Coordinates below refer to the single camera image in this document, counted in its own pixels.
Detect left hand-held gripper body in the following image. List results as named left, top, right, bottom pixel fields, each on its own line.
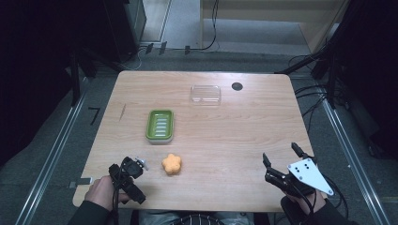
left=108, top=156, right=147, bottom=205

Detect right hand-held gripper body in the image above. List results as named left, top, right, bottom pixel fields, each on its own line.
left=264, top=157, right=335, bottom=199

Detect green soap dish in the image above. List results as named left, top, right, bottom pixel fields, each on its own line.
left=145, top=109, right=176, bottom=145

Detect person's right hand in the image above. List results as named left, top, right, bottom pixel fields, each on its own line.
left=283, top=187, right=327, bottom=217

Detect person's left hand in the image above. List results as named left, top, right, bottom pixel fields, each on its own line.
left=84, top=174, right=132, bottom=212

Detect small grey tag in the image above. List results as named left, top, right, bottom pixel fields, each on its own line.
left=68, top=176, right=94, bottom=189

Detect clear plastic lid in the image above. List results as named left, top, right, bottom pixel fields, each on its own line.
left=190, top=84, right=222, bottom=107

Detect black metal stand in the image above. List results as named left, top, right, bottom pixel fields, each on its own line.
left=275, top=43, right=341, bottom=110
left=69, top=51, right=99, bottom=108

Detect black cabinet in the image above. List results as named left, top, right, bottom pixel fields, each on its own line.
left=101, top=0, right=148, bottom=64

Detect light wooden furniture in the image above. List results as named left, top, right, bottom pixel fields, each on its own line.
left=199, top=0, right=350, bottom=54

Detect left hand-held gripper cable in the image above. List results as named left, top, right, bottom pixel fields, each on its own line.
left=110, top=164, right=126, bottom=225

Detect hand-held gripper cable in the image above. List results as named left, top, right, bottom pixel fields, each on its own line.
left=110, top=164, right=126, bottom=225
left=321, top=173, right=350, bottom=219

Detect right hand-held gripper cable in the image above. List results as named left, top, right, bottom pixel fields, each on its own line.
left=321, top=173, right=350, bottom=219

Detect black floor cables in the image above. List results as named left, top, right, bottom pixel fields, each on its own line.
left=287, top=54, right=348, bottom=134

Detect metal floor rail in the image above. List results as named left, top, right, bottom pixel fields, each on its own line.
left=14, top=90, right=89, bottom=225
left=321, top=98, right=392, bottom=225

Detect black hanging cable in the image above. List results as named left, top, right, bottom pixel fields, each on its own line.
left=187, top=0, right=221, bottom=53

